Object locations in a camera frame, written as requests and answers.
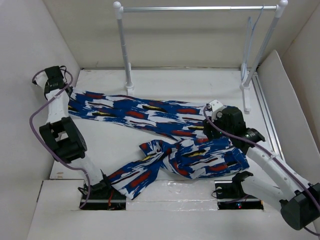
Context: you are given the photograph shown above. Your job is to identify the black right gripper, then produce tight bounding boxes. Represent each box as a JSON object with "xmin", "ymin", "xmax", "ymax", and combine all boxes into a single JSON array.
[{"xmin": 202, "ymin": 110, "xmax": 234, "ymax": 141}]

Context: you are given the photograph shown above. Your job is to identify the blue patterned trousers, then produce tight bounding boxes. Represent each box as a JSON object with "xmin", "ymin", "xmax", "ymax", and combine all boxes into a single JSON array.
[{"xmin": 68, "ymin": 88, "xmax": 249, "ymax": 200}]

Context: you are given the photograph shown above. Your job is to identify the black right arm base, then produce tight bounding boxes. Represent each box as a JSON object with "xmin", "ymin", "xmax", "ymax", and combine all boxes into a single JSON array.
[{"xmin": 211, "ymin": 171, "xmax": 264, "ymax": 210}]

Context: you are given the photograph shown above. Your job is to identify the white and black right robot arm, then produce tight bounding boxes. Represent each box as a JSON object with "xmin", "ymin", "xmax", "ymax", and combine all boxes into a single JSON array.
[{"xmin": 203, "ymin": 100, "xmax": 320, "ymax": 231}]

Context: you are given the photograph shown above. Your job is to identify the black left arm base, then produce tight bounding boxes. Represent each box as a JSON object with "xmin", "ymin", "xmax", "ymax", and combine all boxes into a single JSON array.
[{"xmin": 77, "ymin": 184, "xmax": 127, "ymax": 211}]

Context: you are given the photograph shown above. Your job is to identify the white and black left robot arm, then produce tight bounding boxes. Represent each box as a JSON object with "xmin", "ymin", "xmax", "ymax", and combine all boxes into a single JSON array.
[{"xmin": 32, "ymin": 65, "xmax": 112, "ymax": 199}]

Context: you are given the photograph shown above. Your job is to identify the white clothes rack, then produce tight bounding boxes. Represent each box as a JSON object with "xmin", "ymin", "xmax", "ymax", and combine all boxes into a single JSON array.
[{"xmin": 112, "ymin": 0, "xmax": 289, "ymax": 113}]

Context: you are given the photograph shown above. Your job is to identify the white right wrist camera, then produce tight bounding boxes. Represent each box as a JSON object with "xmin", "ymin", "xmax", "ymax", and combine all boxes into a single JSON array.
[{"xmin": 206, "ymin": 99, "xmax": 226, "ymax": 122}]

